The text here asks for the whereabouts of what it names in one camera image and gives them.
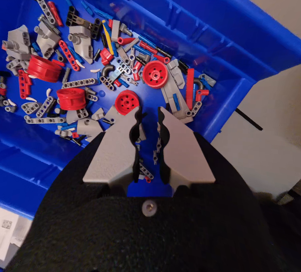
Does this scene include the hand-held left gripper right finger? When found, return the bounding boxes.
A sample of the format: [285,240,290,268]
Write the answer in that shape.
[157,106,216,197]

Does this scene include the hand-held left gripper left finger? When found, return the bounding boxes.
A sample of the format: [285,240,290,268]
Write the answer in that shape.
[83,106,148,196]

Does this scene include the pile of small building pieces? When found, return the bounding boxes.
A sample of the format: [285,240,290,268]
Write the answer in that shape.
[0,0,217,183]

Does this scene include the blue plastic bin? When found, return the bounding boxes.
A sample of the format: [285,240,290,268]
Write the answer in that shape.
[0,0,301,221]

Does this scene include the small grey toy panel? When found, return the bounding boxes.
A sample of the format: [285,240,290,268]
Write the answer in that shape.
[66,108,88,124]

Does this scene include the red toy wheel hub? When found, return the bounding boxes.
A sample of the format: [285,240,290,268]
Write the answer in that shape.
[56,88,87,110]
[26,55,63,83]
[115,90,140,115]
[143,60,168,89]

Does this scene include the large grey toy panel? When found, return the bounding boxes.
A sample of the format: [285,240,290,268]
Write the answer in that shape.
[161,81,203,124]

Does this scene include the long red toy beam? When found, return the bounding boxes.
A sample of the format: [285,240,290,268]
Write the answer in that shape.
[186,68,195,110]

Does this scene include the thin black stick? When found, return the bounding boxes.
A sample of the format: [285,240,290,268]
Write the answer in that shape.
[235,108,263,131]

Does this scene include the grey straight toy beam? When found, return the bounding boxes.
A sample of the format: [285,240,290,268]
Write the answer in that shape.
[24,115,66,124]
[62,78,98,89]

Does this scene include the red holed toy beam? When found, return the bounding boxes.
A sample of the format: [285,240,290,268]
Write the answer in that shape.
[58,40,80,72]

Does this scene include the yellow toy axle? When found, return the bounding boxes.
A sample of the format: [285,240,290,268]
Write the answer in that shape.
[102,20,114,56]

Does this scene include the white paper sheet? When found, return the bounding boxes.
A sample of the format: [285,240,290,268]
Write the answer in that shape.
[0,207,33,262]

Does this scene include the long red toy pin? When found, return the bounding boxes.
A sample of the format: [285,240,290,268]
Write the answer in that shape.
[47,1,64,27]

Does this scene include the grey angled toy beam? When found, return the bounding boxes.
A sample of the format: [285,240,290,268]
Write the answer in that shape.
[31,0,59,26]

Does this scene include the black toy frame piece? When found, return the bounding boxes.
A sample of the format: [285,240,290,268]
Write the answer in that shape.
[65,6,103,39]

